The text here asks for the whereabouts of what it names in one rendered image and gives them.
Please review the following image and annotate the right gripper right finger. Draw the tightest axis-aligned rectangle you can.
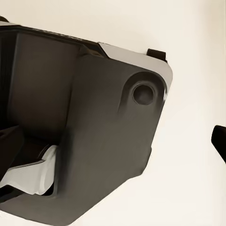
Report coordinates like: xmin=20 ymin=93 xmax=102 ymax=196
xmin=211 ymin=125 xmax=226 ymax=163

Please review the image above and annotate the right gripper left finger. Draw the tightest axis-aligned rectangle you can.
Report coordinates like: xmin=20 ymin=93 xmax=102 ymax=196
xmin=0 ymin=125 xmax=24 ymax=181

